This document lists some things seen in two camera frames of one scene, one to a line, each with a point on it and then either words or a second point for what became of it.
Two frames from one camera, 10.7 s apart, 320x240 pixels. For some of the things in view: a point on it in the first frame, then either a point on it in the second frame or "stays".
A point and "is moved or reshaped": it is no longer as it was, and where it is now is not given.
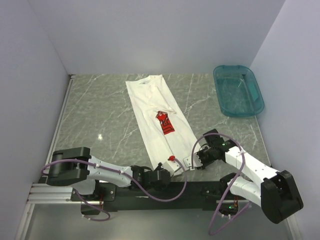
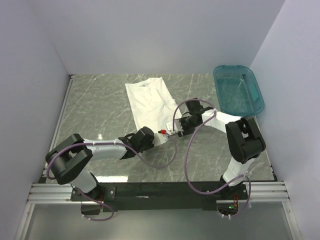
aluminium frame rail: x=51 y=194 stays
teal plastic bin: x=238 y=91 stays
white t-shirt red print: x=165 y=130 is moved or reshaped
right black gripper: x=204 y=164 -> x=185 y=131
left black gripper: x=159 y=167 -> x=152 y=144
